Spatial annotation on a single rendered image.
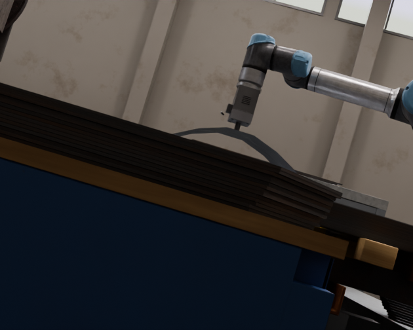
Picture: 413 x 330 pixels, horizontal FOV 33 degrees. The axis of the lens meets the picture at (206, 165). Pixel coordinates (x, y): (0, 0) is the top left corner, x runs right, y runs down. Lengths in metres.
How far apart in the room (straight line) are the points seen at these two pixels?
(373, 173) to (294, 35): 2.74
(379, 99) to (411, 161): 9.97
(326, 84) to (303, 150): 9.74
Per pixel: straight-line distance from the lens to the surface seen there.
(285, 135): 11.87
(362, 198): 2.90
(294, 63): 2.02
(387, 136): 12.05
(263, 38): 2.05
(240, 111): 2.00
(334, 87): 2.12
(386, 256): 1.23
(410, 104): 1.94
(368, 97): 2.11
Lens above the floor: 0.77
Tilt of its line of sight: 4 degrees up
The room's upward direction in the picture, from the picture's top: 17 degrees clockwise
